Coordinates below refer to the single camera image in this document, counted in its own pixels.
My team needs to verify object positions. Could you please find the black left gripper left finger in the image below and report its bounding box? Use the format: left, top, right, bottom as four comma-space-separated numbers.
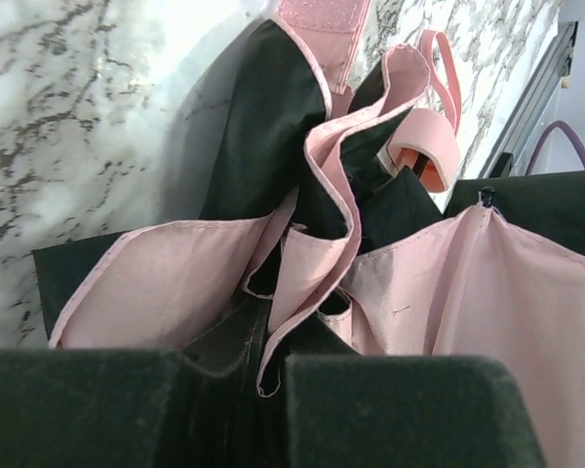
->
0, 301, 274, 468

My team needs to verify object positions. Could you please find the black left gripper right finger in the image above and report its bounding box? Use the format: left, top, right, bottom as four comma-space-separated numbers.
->
282, 321, 552, 468

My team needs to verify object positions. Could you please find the pink folding umbrella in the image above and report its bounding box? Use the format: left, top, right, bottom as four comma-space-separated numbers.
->
31, 0, 585, 399

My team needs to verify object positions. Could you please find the aluminium frame rail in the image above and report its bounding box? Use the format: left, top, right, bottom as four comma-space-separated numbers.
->
478, 21, 579, 178

